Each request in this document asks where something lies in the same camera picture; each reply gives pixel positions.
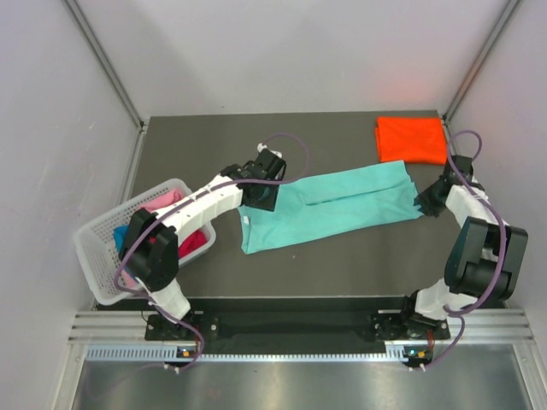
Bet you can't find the teal t-shirt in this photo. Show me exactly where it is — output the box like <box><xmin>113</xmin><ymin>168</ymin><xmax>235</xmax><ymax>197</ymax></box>
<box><xmin>238</xmin><ymin>161</ymin><xmax>422</xmax><ymax>255</ymax></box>

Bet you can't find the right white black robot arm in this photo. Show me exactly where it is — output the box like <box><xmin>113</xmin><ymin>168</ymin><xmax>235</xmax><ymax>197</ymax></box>
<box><xmin>398</xmin><ymin>155</ymin><xmax>528</xmax><ymax>338</ymax></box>

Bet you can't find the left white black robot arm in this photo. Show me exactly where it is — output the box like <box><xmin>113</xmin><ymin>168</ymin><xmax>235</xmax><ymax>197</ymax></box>
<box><xmin>119</xmin><ymin>145</ymin><xmax>286</xmax><ymax>339</ymax></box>

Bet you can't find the folded orange t-shirt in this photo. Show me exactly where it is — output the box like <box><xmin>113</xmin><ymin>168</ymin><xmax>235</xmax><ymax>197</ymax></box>
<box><xmin>374</xmin><ymin>116</ymin><xmax>447</xmax><ymax>165</ymax></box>

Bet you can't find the magenta t-shirt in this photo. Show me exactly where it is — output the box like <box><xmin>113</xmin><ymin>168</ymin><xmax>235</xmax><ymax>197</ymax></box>
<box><xmin>178</xmin><ymin>230</ymin><xmax>208</xmax><ymax>260</ymax></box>

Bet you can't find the pink t-shirt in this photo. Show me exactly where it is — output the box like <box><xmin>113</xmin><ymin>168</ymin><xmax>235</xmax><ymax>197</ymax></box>
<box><xmin>121</xmin><ymin>189</ymin><xmax>183</xmax><ymax>290</ymax></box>

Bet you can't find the blue t-shirt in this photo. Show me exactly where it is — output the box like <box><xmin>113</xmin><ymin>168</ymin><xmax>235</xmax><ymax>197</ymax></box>
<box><xmin>113</xmin><ymin>225</ymin><xmax>130</xmax><ymax>260</ymax></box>

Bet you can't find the white plastic laundry basket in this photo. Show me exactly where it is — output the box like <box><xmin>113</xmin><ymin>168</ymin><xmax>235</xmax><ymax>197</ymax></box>
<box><xmin>74</xmin><ymin>179</ymin><xmax>192</xmax><ymax>306</ymax></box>

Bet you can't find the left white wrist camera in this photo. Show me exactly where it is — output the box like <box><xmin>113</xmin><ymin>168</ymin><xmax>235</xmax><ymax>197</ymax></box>
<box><xmin>256</xmin><ymin>143</ymin><xmax>283</xmax><ymax>158</ymax></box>

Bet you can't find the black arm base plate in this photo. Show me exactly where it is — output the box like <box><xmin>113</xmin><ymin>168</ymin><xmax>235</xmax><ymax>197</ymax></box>
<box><xmin>144</xmin><ymin>298</ymin><xmax>450</xmax><ymax>345</ymax></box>

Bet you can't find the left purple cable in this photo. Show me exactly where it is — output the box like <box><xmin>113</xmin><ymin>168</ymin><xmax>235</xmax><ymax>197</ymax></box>
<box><xmin>115</xmin><ymin>132</ymin><xmax>310</xmax><ymax>373</ymax></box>

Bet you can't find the slotted grey cable duct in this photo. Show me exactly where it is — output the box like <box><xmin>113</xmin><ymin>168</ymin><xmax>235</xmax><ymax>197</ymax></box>
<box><xmin>85</xmin><ymin>344</ymin><xmax>430</xmax><ymax>363</ymax></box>

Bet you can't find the right aluminium corner post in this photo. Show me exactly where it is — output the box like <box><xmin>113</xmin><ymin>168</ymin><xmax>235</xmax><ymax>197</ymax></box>
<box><xmin>442</xmin><ymin>0</ymin><xmax>523</xmax><ymax>125</ymax></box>

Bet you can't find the aluminium corner post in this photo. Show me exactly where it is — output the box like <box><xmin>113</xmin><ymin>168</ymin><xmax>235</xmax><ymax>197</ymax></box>
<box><xmin>442</xmin><ymin>0</ymin><xmax>523</xmax><ymax>125</ymax></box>
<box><xmin>61</xmin><ymin>0</ymin><xmax>145</xmax><ymax>131</ymax></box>

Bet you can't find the left aluminium corner post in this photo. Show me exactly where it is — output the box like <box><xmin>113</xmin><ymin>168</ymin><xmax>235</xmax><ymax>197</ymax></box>
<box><xmin>61</xmin><ymin>0</ymin><xmax>145</xmax><ymax>131</ymax></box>

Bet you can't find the aluminium front rail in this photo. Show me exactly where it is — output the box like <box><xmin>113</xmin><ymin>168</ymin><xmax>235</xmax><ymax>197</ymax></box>
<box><xmin>69</xmin><ymin>308</ymin><xmax>534</xmax><ymax>344</ymax></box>

